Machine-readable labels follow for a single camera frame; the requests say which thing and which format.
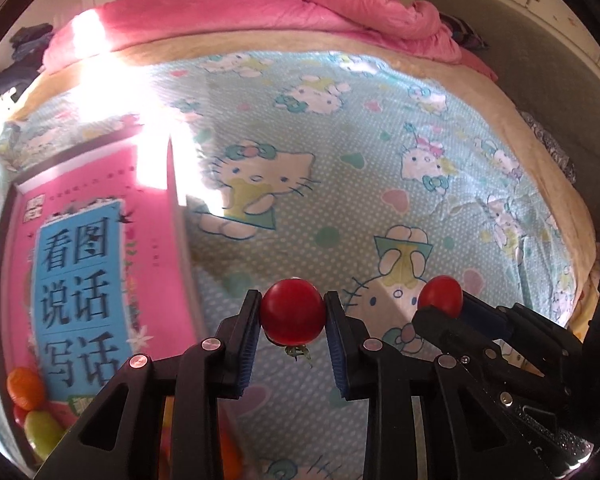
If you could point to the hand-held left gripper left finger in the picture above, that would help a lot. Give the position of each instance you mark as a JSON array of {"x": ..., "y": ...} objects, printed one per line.
[{"x": 247, "y": 345}]

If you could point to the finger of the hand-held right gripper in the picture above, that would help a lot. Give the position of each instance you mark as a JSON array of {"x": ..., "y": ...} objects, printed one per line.
[
  {"x": 450, "y": 332},
  {"x": 485, "y": 317}
]

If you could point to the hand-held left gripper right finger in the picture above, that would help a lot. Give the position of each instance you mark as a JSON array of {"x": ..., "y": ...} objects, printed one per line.
[{"x": 337, "y": 345}]

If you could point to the red tomato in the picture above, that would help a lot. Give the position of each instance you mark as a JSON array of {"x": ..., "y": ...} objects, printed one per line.
[
  {"x": 20, "y": 414},
  {"x": 440, "y": 295},
  {"x": 292, "y": 312}
]

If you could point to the dark wooden tray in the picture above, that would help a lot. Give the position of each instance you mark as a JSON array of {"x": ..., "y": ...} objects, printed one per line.
[{"x": 177, "y": 175}]

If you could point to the small orange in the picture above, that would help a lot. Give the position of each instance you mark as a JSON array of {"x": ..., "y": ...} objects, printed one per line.
[{"x": 25, "y": 387}]

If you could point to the dark patterned cloth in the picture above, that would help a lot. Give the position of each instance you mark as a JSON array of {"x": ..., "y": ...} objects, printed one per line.
[{"x": 550, "y": 145}]

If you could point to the pink book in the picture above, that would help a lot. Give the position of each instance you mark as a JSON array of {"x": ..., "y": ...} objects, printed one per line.
[{"x": 80, "y": 260}]

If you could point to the cartoon cat printed blanket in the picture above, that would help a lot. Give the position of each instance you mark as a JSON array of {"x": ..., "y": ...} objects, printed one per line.
[{"x": 355, "y": 135}]

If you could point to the grey headboard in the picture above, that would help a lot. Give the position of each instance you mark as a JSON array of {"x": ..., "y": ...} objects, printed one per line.
[{"x": 555, "y": 85}]

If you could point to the dark striped pillow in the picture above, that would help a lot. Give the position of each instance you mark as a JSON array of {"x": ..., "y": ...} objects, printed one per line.
[{"x": 467, "y": 35}]

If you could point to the pink quilt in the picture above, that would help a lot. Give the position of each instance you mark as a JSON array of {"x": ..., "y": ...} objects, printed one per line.
[{"x": 280, "y": 10}]

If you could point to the pile of dark clothes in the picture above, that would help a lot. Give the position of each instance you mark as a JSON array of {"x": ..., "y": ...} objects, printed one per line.
[{"x": 25, "y": 40}]

